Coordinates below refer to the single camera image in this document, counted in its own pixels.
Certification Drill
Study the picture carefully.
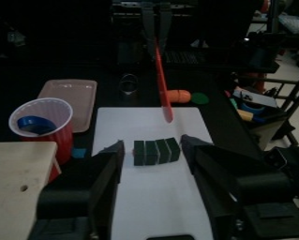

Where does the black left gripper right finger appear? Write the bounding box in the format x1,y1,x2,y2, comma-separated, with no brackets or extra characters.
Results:
179,134,299,240

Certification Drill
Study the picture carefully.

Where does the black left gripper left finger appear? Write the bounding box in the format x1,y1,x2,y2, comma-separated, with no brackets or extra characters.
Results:
28,139,127,240

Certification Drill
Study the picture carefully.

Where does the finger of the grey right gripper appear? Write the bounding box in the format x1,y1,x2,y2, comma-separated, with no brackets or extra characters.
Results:
140,1,158,59
156,1,174,52

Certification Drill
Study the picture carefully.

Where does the orange toy knife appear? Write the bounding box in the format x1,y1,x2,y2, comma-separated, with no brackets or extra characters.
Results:
154,37,175,124

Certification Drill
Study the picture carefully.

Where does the dark green sushi piece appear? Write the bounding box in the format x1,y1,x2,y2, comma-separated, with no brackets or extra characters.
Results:
164,137,182,162
143,140,159,166
132,140,147,167
154,138,171,165

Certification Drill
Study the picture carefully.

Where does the white cutting board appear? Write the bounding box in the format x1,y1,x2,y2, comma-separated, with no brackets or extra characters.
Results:
91,107,215,240

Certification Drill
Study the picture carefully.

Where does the pink rectangular plate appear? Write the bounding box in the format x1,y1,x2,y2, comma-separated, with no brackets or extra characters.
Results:
36,79,99,134

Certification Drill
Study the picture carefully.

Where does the small blue block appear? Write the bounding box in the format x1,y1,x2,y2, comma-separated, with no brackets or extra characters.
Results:
69,147,89,159

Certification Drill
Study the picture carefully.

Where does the light wooden block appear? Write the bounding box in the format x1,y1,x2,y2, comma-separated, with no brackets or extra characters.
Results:
0,141,63,240

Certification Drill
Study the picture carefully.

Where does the red plastic cup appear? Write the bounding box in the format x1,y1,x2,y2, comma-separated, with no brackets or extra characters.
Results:
8,97,75,166

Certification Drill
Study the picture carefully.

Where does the dark storage bin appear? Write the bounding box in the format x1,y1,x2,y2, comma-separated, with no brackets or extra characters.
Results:
230,88,290,152

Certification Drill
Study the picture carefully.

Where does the orange toy food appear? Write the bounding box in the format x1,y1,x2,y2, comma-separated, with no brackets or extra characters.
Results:
167,89,192,104

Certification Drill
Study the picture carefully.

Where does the green toy disc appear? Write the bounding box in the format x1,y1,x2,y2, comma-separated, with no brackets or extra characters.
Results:
190,92,210,106

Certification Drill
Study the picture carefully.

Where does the yellow toy piece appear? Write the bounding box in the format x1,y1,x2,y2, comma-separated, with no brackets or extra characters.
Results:
235,109,255,123

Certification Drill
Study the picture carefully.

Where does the white card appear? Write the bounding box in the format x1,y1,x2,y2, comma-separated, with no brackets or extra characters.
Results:
231,88,279,109

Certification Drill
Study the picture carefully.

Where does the metal ring cutter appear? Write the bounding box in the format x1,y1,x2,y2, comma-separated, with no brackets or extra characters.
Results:
117,73,139,96

